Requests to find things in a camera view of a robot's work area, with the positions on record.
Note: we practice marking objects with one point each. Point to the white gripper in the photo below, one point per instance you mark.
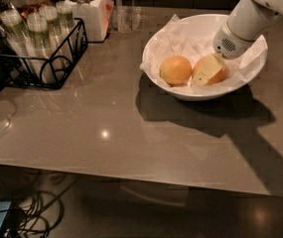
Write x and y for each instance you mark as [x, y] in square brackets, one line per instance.
[229, 44]

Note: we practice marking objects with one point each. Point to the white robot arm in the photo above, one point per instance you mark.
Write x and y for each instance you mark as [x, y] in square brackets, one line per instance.
[237, 33]

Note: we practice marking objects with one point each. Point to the white ceramic bowl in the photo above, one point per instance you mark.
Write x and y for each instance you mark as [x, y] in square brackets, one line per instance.
[197, 23]

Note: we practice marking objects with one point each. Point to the white paper liner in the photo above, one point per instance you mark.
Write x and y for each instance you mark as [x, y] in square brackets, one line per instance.
[184, 40]

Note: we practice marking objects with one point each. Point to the clear acrylic holder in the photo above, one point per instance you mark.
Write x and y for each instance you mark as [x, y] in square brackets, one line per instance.
[130, 19]

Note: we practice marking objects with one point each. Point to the white lidded canister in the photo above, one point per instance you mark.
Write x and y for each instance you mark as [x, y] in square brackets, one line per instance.
[96, 15]

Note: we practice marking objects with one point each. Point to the plastic cup stack far right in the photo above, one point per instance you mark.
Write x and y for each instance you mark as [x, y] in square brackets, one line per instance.
[65, 16]

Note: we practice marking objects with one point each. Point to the plastic cup stack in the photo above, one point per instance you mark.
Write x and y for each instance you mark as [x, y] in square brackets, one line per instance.
[52, 34]
[18, 37]
[65, 16]
[40, 37]

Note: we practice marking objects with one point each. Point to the plastic cup stack middle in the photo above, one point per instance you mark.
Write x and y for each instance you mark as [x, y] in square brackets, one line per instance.
[40, 37]

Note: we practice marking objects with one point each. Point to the plastic cup stack left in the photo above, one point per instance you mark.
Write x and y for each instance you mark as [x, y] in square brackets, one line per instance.
[18, 37]

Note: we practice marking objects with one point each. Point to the black wire basket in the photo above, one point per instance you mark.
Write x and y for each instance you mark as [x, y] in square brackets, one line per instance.
[74, 45]

